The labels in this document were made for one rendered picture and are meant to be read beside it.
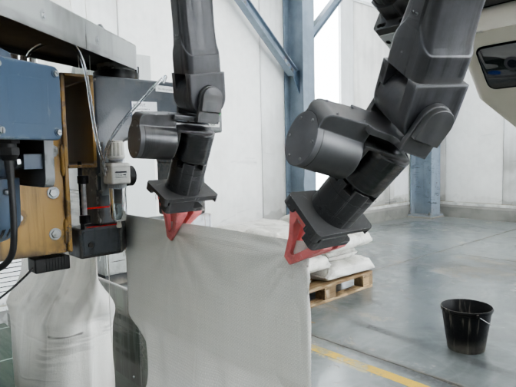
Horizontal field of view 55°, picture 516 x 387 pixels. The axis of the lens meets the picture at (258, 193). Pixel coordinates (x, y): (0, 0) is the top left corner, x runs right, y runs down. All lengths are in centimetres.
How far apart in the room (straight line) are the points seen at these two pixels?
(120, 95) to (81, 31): 16
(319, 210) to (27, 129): 35
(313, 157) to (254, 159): 605
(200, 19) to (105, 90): 28
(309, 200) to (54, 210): 50
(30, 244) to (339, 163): 59
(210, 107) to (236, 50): 576
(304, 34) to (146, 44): 219
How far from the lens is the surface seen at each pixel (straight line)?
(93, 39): 91
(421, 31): 48
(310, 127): 49
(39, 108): 66
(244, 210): 644
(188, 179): 78
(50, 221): 93
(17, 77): 64
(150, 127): 74
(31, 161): 71
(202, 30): 76
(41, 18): 78
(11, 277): 380
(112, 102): 97
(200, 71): 75
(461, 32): 49
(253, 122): 653
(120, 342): 190
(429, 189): 942
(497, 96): 98
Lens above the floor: 119
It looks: 5 degrees down
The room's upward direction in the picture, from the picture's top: 1 degrees counter-clockwise
